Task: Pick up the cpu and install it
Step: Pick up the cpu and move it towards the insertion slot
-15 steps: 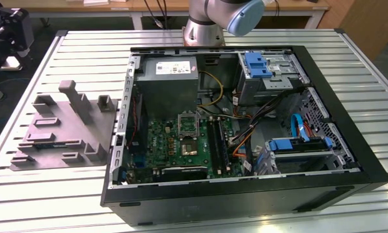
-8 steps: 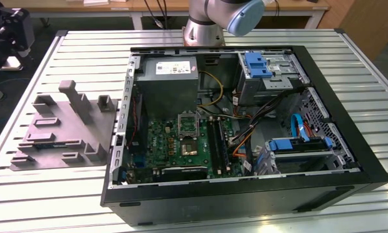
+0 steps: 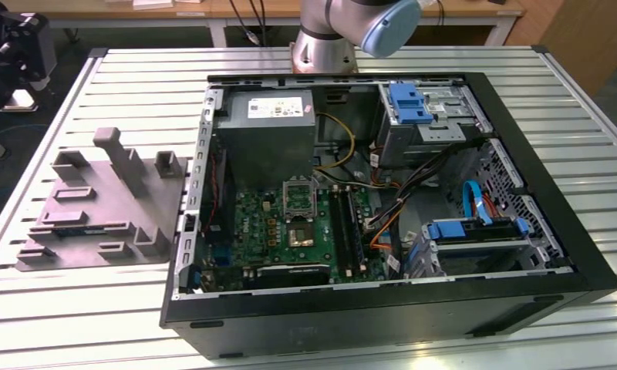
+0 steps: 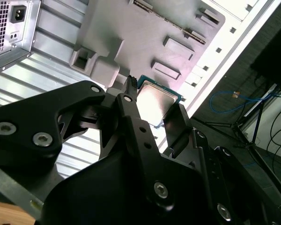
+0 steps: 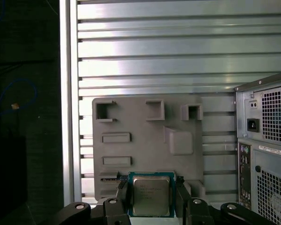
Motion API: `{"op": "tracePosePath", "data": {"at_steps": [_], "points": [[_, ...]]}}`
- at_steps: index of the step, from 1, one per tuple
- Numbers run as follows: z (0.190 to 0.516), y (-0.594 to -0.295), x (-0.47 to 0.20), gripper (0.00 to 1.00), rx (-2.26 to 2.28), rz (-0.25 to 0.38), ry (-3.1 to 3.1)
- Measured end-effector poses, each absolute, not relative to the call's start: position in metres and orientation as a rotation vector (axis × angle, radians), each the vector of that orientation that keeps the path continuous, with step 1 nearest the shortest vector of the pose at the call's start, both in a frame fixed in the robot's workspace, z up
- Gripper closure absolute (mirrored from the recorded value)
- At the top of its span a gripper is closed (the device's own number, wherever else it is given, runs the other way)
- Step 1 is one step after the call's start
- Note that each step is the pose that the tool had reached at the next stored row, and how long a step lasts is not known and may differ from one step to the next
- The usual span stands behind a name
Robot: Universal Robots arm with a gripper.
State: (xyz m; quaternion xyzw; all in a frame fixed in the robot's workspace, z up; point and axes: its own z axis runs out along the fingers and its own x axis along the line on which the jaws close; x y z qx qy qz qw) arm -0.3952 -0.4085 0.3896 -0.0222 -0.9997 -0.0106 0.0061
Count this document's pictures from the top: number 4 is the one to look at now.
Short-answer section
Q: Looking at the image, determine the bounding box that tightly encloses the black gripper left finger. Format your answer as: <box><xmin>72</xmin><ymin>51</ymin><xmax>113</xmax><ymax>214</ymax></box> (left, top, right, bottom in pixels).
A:
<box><xmin>0</xmin><ymin>76</ymin><xmax>177</xmax><ymax>211</ymax></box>

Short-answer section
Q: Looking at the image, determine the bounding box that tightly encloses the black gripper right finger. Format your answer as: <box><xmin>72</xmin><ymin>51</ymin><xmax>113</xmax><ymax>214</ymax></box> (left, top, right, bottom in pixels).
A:
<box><xmin>163</xmin><ymin>104</ymin><xmax>281</xmax><ymax>225</ymax></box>

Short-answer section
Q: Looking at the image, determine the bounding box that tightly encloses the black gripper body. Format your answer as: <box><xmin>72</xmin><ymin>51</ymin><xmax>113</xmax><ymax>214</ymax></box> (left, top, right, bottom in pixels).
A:
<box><xmin>36</xmin><ymin>152</ymin><xmax>214</xmax><ymax>225</ymax></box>

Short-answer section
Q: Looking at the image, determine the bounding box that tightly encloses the silver CPU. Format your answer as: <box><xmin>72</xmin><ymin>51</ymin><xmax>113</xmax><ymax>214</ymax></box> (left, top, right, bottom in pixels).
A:
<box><xmin>133</xmin><ymin>74</ymin><xmax>185</xmax><ymax>129</ymax></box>

